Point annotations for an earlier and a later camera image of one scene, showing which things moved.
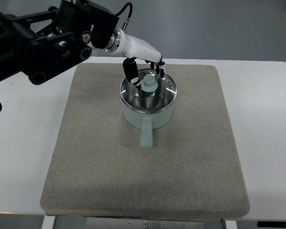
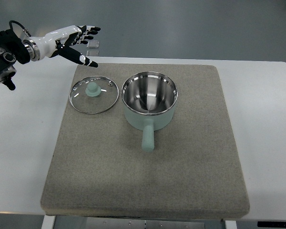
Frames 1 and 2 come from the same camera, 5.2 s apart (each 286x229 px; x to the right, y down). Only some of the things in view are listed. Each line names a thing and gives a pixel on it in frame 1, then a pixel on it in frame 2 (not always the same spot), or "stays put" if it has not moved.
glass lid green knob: x=156 y=93 to x=93 y=94
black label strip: x=276 y=224 stays put
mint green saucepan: x=149 y=107 stays put
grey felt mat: x=97 y=167 stays put
